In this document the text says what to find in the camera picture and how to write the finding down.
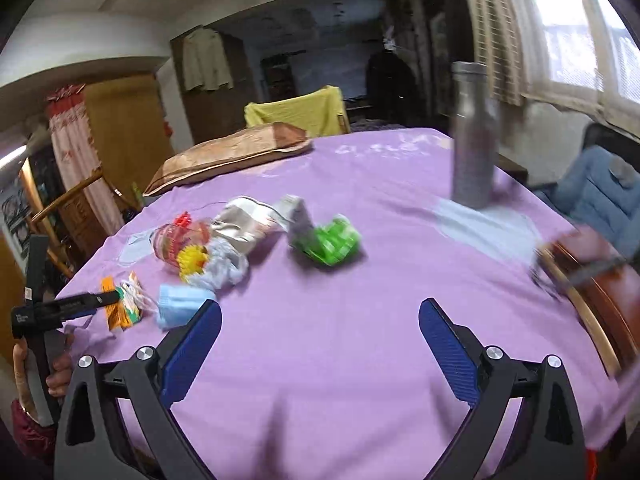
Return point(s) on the grey white carton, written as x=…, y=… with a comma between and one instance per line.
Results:
x=295, y=212

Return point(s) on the orange green packet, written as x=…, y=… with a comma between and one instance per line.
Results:
x=125, y=310

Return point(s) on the light wooden wardrobe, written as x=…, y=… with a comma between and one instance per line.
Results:
x=130, y=125

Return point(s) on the white sheer curtain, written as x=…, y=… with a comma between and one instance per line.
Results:
x=575, y=50

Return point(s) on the blue face mask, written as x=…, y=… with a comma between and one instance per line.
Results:
x=180, y=305

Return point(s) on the crushed paper cup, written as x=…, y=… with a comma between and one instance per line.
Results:
x=242, y=225

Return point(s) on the checkered window curtain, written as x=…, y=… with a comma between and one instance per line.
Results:
x=500, y=35

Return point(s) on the person's left forearm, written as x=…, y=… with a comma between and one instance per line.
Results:
x=32, y=430

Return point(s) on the hanging beige shirt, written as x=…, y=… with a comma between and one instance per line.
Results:
x=205, y=60

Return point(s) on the person's left hand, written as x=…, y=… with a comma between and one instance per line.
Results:
x=61, y=377

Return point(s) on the steel water bottle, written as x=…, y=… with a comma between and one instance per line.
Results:
x=472, y=150

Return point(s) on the brown wooden instrument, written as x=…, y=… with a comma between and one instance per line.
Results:
x=600, y=285

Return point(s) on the brown satin pillow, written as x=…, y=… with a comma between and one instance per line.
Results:
x=225, y=155

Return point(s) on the purple table cloth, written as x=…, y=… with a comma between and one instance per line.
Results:
x=325, y=320

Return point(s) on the white tissue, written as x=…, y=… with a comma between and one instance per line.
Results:
x=225, y=267

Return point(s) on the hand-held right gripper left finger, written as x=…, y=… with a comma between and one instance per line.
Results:
x=197, y=340

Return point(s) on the yellow towel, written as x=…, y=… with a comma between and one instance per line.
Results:
x=295, y=110

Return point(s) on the hanging black jacket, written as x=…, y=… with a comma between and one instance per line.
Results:
x=390, y=85

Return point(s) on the white tube light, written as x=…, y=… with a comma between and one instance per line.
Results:
x=12, y=156

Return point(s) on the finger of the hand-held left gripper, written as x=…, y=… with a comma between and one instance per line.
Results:
x=90, y=302

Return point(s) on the red white door curtain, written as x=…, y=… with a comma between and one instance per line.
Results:
x=75, y=150

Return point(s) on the wooden side table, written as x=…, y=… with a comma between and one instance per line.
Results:
x=510, y=167

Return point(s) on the black office chair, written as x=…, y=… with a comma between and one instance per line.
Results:
x=605, y=135

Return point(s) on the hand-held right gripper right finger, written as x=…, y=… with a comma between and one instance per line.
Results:
x=445, y=347

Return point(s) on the dark wooden cabinet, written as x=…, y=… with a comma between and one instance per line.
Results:
x=445, y=50

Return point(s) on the blue chair cushion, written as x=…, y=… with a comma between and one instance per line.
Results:
x=595, y=190

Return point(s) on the green snack packet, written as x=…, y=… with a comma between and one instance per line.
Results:
x=327, y=242

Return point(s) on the wooden chair frame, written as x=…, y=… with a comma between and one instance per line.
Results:
x=47, y=210

